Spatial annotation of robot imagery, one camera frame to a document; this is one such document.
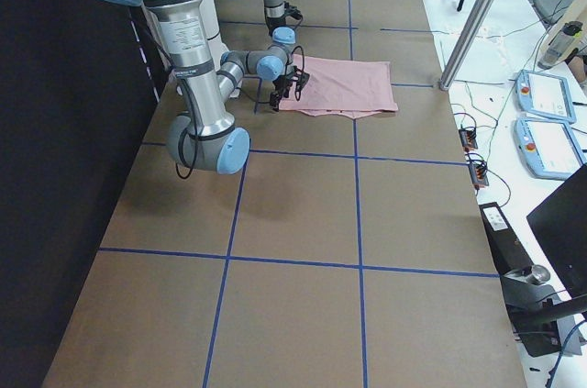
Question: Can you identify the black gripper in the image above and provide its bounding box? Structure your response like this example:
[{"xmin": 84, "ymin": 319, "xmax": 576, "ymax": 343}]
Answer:
[
  {"xmin": 269, "ymin": 72, "xmax": 295, "ymax": 112},
  {"xmin": 265, "ymin": 17, "xmax": 285, "ymax": 36}
]

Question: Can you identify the pink Snoopy t-shirt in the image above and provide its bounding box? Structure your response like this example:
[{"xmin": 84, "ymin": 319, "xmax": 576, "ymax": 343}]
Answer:
[{"xmin": 279, "ymin": 55, "xmax": 398, "ymax": 119}]

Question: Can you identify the upper orange connector board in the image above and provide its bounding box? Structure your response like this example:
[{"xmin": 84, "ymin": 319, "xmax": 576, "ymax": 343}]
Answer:
[{"xmin": 459, "ymin": 127, "xmax": 478, "ymax": 152}]

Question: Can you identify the orange connector board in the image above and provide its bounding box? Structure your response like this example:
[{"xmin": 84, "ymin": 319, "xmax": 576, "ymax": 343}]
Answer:
[
  {"xmin": 466, "ymin": 153, "xmax": 489, "ymax": 191},
  {"xmin": 459, "ymin": 127, "xmax": 478, "ymax": 152}
]

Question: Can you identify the lower orange connector board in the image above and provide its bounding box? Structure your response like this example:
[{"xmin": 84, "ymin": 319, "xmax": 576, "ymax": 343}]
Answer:
[{"xmin": 466, "ymin": 153, "xmax": 489, "ymax": 191}]

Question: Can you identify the upper teach pendant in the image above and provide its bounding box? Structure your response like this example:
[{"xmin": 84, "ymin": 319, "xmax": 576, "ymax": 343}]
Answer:
[{"xmin": 515, "ymin": 70, "xmax": 576, "ymax": 124}]

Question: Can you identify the teach pendant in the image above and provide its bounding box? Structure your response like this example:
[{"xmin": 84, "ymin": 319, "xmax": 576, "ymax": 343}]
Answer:
[
  {"xmin": 514, "ymin": 117, "xmax": 586, "ymax": 181},
  {"xmin": 515, "ymin": 70, "xmax": 576, "ymax": 124}
]

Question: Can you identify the lower teach pendant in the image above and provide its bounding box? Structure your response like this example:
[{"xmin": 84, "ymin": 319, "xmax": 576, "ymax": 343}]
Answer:
[{"xmin": 514, "ymin": 117, "xmax": 586, "ymax": 181}]

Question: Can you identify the black box with label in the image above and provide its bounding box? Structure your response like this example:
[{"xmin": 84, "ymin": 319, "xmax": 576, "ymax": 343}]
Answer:
[{"xmin": 479, "ymin": 202, "xmax": 532, "ymax": 275}]

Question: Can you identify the clear water bottle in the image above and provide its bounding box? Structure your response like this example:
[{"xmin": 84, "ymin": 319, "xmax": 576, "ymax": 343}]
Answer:
[{"xmin": 537, "ymin": 21, "xmax": 582, "ymax": 70}]

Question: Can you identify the black monitor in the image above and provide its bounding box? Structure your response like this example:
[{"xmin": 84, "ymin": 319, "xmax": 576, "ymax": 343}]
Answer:
[{"xmin": 526, "ymin": 166, "xmax": 587, "ymax": 296}]

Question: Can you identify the black clamp with metal knob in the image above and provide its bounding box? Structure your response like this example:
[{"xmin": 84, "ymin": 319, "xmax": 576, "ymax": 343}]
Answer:
[{"xmin": 500, "ymin": 268, "xmax": 586, "ymax": 358}]

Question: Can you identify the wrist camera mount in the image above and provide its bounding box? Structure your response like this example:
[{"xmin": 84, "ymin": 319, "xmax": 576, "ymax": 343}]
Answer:
[
  {"xmin": 284, "ymin": 2, "xmax": 303, "ymax": 21},
  {"xmin": 286, "ymin": 66, "xmax": 310, "ymax": 101}
]

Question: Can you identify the aluminium frame post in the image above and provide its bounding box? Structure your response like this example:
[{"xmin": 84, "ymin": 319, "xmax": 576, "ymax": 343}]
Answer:
[{"xmin": 439, "ymin": 0, "xmax": 493, "ymax": 91}]

